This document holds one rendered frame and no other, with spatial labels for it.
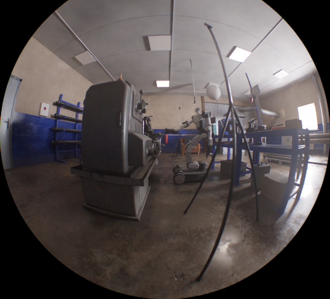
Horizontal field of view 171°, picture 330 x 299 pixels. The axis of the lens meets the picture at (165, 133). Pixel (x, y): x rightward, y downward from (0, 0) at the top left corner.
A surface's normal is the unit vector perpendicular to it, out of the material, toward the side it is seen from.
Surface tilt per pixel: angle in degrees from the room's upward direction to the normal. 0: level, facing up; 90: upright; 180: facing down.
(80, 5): 180
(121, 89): 90
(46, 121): 90
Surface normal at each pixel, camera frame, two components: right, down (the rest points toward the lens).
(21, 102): 1.00, 0.00
